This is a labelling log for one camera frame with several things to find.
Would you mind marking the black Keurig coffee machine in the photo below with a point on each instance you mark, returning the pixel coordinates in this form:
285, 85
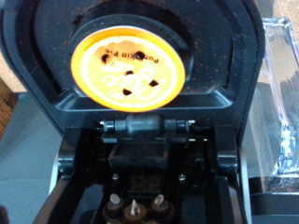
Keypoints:
140, 149

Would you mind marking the K-cup pod orange lid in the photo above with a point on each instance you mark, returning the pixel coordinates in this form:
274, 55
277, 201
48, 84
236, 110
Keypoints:
93, 74

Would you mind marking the clear water reservoir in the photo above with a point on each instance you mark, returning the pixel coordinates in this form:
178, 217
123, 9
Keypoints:
280, 93

